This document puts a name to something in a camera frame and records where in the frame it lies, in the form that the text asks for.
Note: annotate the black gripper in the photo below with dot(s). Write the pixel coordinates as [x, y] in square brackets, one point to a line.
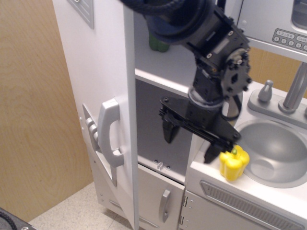
[209, 125]

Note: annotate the silver fridge door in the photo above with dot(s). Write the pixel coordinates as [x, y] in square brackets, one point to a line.
[98, 42]

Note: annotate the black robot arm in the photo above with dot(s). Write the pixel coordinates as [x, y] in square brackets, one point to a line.
[222, 67]

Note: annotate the yellow toy bell pepper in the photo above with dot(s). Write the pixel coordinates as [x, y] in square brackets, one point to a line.
[233, 163]

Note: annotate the grey toy telephone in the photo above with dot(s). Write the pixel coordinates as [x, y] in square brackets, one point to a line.
[232, 108]

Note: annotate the silver lower freezer door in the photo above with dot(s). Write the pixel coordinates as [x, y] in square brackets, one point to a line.
[151, 187]

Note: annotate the white oven door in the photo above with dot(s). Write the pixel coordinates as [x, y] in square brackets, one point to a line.
[218, 209]

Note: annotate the white toy kitchen cabinet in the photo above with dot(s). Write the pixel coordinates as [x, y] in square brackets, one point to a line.
[182, 161]

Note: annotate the silver round sink basin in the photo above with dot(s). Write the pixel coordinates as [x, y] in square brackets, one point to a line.
[278, 153]

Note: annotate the silver ice dispenser panel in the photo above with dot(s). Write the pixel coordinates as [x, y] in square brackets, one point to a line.
[103, 165]

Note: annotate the green toy pepper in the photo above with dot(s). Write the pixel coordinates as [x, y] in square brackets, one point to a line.
[157, 45]

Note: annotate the silver toy faucet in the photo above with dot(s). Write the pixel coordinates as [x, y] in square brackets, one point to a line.
[288, 108]

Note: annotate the silver toy microwave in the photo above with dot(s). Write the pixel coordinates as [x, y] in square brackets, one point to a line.
[277, 26]

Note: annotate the black object bottom corner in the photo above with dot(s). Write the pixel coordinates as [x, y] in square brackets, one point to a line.
[9, 221]

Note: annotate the silver freezer door handle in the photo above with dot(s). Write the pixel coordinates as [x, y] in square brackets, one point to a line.
[163, 213]

